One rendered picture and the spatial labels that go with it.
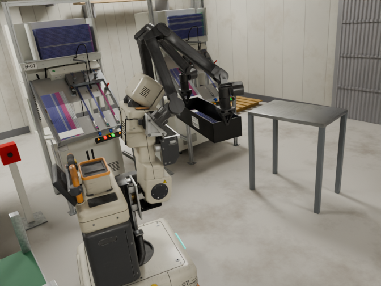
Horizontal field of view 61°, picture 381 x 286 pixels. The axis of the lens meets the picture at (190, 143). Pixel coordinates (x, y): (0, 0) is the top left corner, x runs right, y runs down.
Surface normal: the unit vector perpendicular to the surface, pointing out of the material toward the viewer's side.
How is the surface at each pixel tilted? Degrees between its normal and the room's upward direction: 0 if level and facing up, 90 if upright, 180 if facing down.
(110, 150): 90
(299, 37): 90
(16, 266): 0
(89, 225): 90
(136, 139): 90
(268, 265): 0
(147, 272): 0
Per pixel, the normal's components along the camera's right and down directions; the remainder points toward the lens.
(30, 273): -0.09, -0.92
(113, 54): 0.61, 0.24
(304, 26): -0.79, 0.29
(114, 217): 0.39, 0.31
